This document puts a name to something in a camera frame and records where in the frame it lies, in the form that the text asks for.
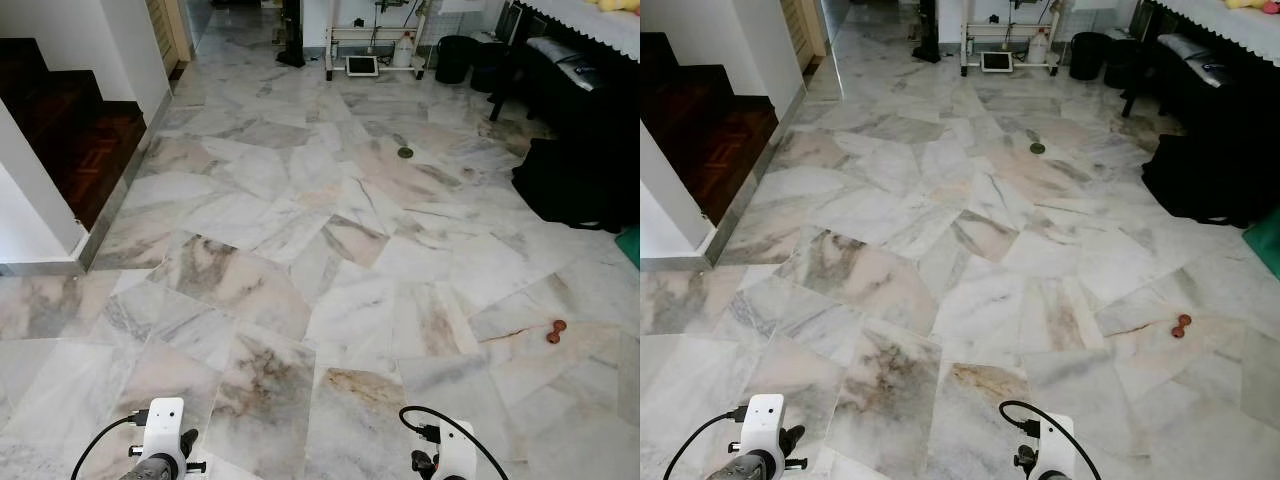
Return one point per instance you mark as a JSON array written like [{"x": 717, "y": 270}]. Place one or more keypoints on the small red-brown dumbbell toy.
[
  {"x": 1181, "y": 326},
  {"x": 555, "y": 331}
]

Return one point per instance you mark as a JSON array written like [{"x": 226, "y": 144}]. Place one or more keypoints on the green mat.
[
  {"x": 631, "y": 248},
  {"x": 1265, "y": 245}
]

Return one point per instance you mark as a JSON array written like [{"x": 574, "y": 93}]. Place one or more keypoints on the black fabric bag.
[
  {"x": 570, "y": 185},
  {"x": 1200, "y": 180}
]

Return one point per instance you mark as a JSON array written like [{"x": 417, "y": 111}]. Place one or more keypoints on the dark wooden staircase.
[
  {"x": 710, "y": 130},
  {"x": 70, "y": 130}
]

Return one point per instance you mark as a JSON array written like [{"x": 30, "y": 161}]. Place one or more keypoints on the white flat scale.
[
  {"x": 361, "y": 66},
  {"x": 997, "y": 61}
]

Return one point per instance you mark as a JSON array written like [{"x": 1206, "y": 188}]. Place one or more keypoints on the black round bin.
[
  {"x": 490, "y": 68},
  {"x": 1088, "y": 55},
  {"x": 1122, "y": 62},
  {"x": 455, "y": 60}
]

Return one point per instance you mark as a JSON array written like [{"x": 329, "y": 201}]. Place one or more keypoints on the white plastic bottle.
[
  {"x": 402, "y": 50},
  {"x": 1038, "y": 46}
]

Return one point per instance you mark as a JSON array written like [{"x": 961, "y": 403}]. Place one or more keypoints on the brown wooden door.
[
  {"x": 165, "y": 30},
  {"x": 805, "y": 25}
]

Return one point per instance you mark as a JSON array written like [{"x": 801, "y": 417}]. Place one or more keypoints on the black upright floor stand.
[
  {"x": 291, "y": 35},
  {"x": 925, "y": 30}
]

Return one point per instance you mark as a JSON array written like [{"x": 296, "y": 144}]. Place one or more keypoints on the white metal rack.
[
  {"x": 380, "y": 33},
  {"x": 1010, "y": 29}
]

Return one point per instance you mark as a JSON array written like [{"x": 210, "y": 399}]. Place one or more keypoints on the white scalloped table cloth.
[
  {"x": 1220, "y": 20},
  {"x": 590, "y": 25}
]

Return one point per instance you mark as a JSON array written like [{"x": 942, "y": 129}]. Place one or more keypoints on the yellow plush toy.
[
  {"x": 615, "y": 4},
  {"x": 1250, "y": 3}
]

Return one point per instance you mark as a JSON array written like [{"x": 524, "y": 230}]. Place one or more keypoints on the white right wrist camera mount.
[
  {"x": 457, "y": 450},
  {"x": 1055, "y": 445}
]

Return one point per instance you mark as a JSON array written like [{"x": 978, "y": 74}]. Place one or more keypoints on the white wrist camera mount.
[
  {"x": 163, "y": 420},
  {"x": 765, "y": 418},
  {"x": 457, "y": 450},
  {"x": 1055, "y": 445}
]

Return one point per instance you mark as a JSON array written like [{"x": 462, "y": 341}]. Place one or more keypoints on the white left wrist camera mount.
[
  {"x": 163, "y": 420},
  {"x": 765, "y": 418}
]

